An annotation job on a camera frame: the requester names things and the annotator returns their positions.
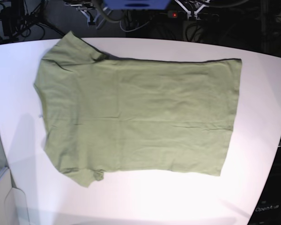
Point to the white bin at left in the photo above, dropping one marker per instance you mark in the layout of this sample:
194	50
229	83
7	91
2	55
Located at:
13	205

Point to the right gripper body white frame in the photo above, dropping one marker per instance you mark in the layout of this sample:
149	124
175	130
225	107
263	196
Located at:
95	20

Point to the green T-shirt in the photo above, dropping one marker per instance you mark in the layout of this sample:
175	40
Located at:
105	115

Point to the black OpenArm labelled box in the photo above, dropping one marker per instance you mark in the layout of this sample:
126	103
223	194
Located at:
268	208

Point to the blue box overhead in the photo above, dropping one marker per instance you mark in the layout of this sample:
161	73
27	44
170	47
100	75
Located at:
137	4

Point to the black power strip red light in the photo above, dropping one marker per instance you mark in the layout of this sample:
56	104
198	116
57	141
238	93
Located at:
174	14

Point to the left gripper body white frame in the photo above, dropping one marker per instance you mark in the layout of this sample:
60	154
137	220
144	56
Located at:
191	8

